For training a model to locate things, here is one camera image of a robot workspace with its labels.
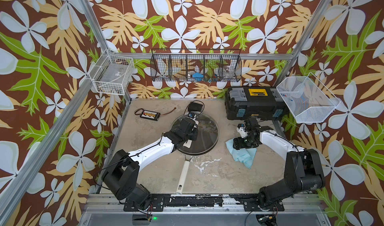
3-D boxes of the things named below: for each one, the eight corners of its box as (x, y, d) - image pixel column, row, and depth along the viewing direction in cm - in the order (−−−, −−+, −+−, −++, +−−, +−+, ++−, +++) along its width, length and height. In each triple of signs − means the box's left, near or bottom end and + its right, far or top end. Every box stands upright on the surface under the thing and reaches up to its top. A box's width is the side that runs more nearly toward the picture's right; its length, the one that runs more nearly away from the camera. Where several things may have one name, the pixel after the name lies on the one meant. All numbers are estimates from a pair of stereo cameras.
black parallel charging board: (141, 117, 112) (140, 115, 110) (144, 111, 116) (144, 109, 114) (158, 121, 110) (157, 119, 108) (161, 114, 113) (160, 112, 111)
